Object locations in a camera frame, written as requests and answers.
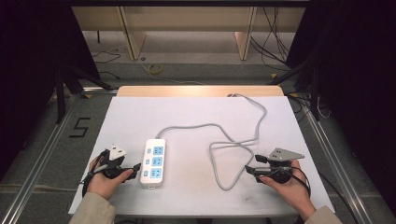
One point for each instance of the yellow tape roll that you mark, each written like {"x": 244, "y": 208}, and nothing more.
{"x": 155, "y": 68}

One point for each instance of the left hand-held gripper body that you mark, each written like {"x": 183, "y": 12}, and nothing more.
{"x": 115, "y": 152}

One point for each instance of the grey plug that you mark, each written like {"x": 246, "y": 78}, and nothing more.
{"x": 232, "y": 95}

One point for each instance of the black curtain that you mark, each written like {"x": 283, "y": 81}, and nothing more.
{"x": 358, "y": 77}
{"x": 28, "y": 62}

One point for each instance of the white table mat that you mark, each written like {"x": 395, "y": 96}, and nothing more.
{"x": 193, "y": 199}

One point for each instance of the aluminium floor rail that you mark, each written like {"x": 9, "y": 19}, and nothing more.
{"x": 34, "y": 168}
{"x": 336, "y": 161}

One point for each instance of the person's left hand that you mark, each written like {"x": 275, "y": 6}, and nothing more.
{"x": 104, "y": 183}

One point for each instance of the black metal stand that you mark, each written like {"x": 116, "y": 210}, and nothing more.
{"x": 315, "y": 93}
{"x": 60, "y": 93}

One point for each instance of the light wooden desk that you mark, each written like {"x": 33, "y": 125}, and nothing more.
{"x": 186, "y": 18}

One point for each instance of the white power strip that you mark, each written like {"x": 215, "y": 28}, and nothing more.
{"x": 152, "y": 165}

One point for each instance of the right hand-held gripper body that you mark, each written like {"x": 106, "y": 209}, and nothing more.
{"x": 281, "y": 165}

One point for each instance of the person's right hand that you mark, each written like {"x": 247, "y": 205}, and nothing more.
{"x": 291, "y": 191}

